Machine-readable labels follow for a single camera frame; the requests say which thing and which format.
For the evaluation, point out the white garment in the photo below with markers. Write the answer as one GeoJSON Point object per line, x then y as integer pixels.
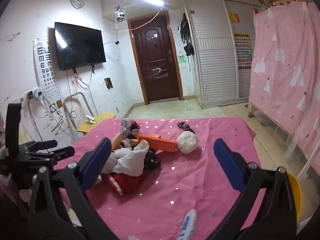
{"type": "Point", "coordinates": [130, 160]}

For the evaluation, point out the yellow paper sheet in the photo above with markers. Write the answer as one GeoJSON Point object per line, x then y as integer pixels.
{"type": "Point", "coordinates": [234, 17]}

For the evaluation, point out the white security camera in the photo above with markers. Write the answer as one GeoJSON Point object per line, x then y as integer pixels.
{"type": "Point", "coordinates": [120, 15]}

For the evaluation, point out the white eye chart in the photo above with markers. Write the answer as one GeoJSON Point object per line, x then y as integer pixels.
{"type": "Point", "coordinates": [46, 72]}

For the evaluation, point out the colourful grid poster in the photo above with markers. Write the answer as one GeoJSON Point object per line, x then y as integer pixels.
{"type": "Point", "coordinates": [243, 50]}

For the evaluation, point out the white blue strip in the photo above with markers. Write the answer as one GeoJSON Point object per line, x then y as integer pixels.
{"type": "Point", "coordinates": [188, 223]}

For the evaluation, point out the person's left hand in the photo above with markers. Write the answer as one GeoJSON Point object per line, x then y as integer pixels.
{"type": "Point", "coordinates": [26, 195]}

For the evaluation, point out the black wall television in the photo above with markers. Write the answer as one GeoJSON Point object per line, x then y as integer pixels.
{"type": "Point", "coordinates": [78, 46]}

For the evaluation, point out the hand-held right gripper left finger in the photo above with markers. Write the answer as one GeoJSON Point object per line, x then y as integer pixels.
{"type": "Point", "coordinates": [97, 162]}

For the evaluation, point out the dark brown door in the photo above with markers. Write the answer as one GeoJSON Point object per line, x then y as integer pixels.
{"type": "Point", "coordinates": [156, 57]}

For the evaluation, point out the black hanging bag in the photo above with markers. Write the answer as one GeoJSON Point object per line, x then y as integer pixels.
{"type": "Point", "coordinates": [188, 49]}
{"type": "Point", "coordinates": [185, 27]}

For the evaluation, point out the white wall clock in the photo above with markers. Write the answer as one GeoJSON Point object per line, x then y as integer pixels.
{"type": "Point", "coordinates": [77, 0]}

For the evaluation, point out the red foil wrapper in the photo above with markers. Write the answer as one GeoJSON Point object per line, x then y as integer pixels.
{"type": "Point", "coordinates": [127, 125]}

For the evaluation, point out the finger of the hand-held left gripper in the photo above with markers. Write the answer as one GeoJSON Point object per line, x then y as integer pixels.
{"type": "Point", "coordinates": [46, 144]}
{"type": "Point", "coordinates": [62, 152]}

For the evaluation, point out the white cloth ball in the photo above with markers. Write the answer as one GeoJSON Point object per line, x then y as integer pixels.
{"type": "Point", "coordinates": [187, 141]}

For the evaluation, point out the white clip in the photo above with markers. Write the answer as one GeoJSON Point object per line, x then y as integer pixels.
{"type": "Point", "coordinates": [90, 119]}

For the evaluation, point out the red white sock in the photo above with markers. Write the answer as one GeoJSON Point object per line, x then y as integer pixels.
{"type": "Point", "coordinates": [122, 183]}

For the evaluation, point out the person's left forearm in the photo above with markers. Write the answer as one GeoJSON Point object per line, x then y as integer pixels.
{"type": "Point", "coordinates": [11, 220]}

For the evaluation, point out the white metal rail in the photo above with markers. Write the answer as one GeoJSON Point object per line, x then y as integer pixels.
{"type": "Point", "coordinates": [310, 160]}

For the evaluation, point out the black charger plug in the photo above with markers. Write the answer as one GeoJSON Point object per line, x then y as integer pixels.
{"type": "Point", "coordinates": [30, 95]}

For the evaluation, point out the pink printed bed curtain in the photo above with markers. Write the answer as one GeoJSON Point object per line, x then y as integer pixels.
{"type": "Point", "coordinates": [285, 67]}

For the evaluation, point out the black small cloth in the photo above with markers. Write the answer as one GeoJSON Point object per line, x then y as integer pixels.
{"type": "Point", "coordinates": [151, 160]}

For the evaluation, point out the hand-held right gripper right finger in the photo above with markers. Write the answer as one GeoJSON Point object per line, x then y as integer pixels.
{"type": "Point", "coordinates": [228, 165]}

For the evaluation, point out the white round plug adapter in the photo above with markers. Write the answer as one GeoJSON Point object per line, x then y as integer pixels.
{"type": "Point", "coordinates": [38, 93]}

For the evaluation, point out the pink starry tablecloth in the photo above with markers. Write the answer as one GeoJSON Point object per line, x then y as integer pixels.
{"type": "Point", "coordinates": [187, 180]}

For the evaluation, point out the white louvred wardrobe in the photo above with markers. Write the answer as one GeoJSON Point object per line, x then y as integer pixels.
{"type": "Point", "coordinates": [217, 52]}

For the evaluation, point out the red green flag sticker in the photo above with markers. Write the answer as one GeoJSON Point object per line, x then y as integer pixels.
{"type": "Point", "coordinates": [58, 104]}

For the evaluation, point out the open wall socket box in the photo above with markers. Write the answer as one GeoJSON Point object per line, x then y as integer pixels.
{"type": "Point", "coordinates": [108, 83]}

